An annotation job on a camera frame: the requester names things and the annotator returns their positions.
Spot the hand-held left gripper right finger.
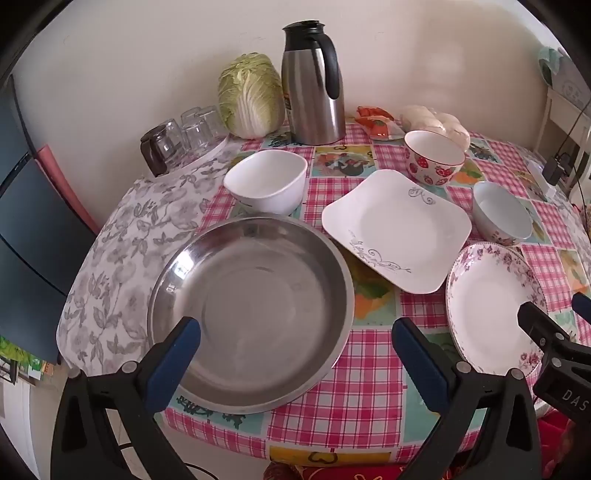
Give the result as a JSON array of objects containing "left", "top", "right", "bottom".
[{"left": 392, "top": 318, "right": 542, "bottom": 480}]

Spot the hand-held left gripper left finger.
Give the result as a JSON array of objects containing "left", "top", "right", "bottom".
[{"left": 51, "top": 316, "right": 204, "bottom": 480}]

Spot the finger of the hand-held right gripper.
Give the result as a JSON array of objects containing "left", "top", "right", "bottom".
[
  {"left": 571, "top": 292, "right": 591, "bottom": 344},
  {"left": 517, "top": 302, "right": 580, "bottom": 354}
]

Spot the pink floral round plate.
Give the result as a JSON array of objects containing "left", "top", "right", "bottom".
[{"left": 445, "top": 242, "right": 551, "bottom": 379}]

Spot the stainless steel basin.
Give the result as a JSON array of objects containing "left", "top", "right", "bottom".
[{"left": 147, "top": 216, "right": 355, "bottom": 414}]

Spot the white square plate grey print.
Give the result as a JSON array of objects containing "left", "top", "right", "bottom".
[{"left": 321, "top": 169, "right": 474, "bottom": 294}]

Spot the strawberry print bowl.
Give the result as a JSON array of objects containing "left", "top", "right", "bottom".
[{"left": 404, "top": 130, "right": 466, "bottom": 187}]

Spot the white squarish bowl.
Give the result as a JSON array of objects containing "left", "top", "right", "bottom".
[{"left": 223, "top": 150, "right": 308, "bottom": 217}]

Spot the red printed cloth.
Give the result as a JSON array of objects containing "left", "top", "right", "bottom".
[{"left": 263, "top": 408, "right": 591, "bottom": 480}]

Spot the pink checkered tablecloth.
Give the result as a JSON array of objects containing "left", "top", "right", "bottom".
[{"left": 154, "top": 122, "right": 591, "bottom": 467}]

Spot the white power strip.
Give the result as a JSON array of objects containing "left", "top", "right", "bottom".
[{"left": 526, "top": 161, "right": 561, "bottom": 201}]

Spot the black charger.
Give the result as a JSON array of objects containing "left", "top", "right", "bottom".
[{"left": 542, "top": 154, "right": 571, "bottom": 185}]

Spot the white shelf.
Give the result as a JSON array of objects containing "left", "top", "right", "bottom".
[{"left": 538, "top": 85, "right": 591, "bottom": 195}]

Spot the dark blue cabinet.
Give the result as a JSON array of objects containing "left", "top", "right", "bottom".
[{"left": 0, "top": 78, "right": 98, "bottom": 365}]

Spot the pink board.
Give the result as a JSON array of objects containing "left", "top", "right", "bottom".
[{"left": 37, "top": 145, "right": 100, "bottom": 234}]

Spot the white tray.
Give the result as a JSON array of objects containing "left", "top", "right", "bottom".
[{"left": 157, "top": 136, "right": 241, "bottom": 178}]

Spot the white printed box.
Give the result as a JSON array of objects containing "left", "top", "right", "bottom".
[{"left": 551, "top": 60, "right": 591, "bottom": 109}]

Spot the bag of steamed buns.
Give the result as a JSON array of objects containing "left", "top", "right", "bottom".
[{"left": 399, "top": 104, "right": 471, "bottom": 149}]

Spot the green cloth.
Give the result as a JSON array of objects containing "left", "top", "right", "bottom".
[{"left": 538, "top": 46, "right": 565, "bottom": 86}]

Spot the orange snack packet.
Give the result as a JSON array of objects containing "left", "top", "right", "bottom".
[{"left": 355, "top": 106, "right": 407, "bottom": 140}]

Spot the napa cabbage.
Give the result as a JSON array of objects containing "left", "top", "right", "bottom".
[{"left": 217, "top": 52, "right": 286, "bottom": 139}]

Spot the stainless steel thermos carafe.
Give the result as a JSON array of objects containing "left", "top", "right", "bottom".
[{"left": 281, "top": 20, "right": 347, "bottom": 145}]

